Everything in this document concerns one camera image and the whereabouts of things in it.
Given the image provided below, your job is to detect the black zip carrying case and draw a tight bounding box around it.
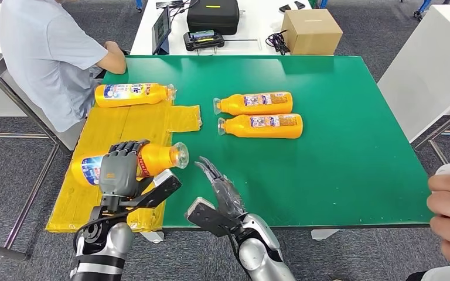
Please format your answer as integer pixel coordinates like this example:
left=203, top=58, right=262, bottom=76
left=186, top=0, right=240, bottom=36

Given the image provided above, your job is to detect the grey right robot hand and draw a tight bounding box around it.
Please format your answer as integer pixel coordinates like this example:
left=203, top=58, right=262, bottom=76
left=193, top=156, right=247, bottom=219

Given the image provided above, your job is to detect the orange detergent bottle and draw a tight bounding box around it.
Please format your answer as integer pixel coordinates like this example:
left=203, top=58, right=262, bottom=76
left=217, top=113, right=304, bottom=139
left=70, top=142, right=190, bottom=188
left=213, top=91, right=294, bottom=116
left=94, top=83, right=177, bottom=108

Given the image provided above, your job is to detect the black tablet on stand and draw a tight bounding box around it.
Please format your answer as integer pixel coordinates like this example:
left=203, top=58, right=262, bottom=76
left=152, top=5, right=173, bottom=56

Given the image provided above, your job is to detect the black handheld controller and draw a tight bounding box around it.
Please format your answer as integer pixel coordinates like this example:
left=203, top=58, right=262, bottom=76
left=183, top=30, right=226, bottom=52

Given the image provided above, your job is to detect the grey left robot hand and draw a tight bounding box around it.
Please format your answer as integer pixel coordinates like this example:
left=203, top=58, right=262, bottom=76
left=98, top=139, right=151, bottom=198

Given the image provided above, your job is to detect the brown cardboard box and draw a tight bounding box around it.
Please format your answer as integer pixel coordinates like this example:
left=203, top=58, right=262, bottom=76
left=281, top=8, right=343, bottom=56

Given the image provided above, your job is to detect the steel table leg frame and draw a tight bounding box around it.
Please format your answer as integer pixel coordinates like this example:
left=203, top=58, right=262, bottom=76
left=413, top=102, right=450, bottom=166

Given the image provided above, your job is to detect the white desk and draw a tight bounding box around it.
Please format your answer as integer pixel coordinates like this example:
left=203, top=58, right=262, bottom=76
left=130, top=0, right=332, bottom=56

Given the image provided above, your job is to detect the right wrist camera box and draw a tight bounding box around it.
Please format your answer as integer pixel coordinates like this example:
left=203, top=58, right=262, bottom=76
left=186, top=197, right=241, bottom=238

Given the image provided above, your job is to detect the black coiled cable bundle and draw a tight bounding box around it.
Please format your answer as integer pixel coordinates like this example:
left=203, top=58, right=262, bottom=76
left=265, top=30, right=291, bottom=56

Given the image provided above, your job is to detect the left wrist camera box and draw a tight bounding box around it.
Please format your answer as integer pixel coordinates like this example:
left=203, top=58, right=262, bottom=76
left=129, top=169, right=182, bottom=210

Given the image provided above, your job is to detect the white table foot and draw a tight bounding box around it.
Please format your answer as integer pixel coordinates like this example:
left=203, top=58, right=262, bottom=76
left=139, top=231, right=165, bottom=244
left=311, top=228, right=342, bottom=242

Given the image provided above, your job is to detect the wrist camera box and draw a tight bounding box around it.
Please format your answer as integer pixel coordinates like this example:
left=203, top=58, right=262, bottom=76
left=186, top=197, right=241, bottom=238
left=129, top=169, right=182, bottom=210

